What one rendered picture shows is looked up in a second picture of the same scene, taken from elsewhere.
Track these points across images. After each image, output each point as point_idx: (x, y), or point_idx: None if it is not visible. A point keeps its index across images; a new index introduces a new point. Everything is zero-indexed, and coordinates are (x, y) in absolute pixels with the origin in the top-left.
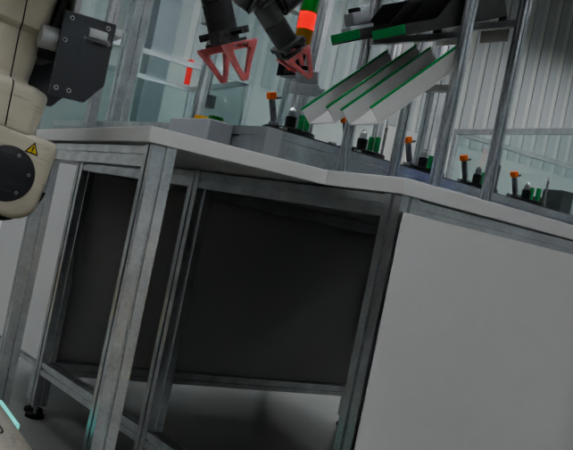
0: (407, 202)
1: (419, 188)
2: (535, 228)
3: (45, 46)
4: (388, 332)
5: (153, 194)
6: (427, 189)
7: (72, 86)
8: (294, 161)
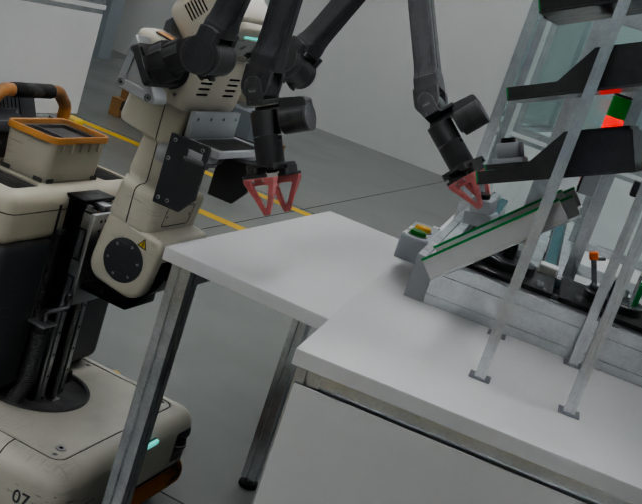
0: (304, 373)
1: (315, 363)
2: (505, 449)
3: (160, 161)
4: (269, 497)
5: (171, 304)
6: (327, 366)
7: (170, 197)
8: (451, 295)
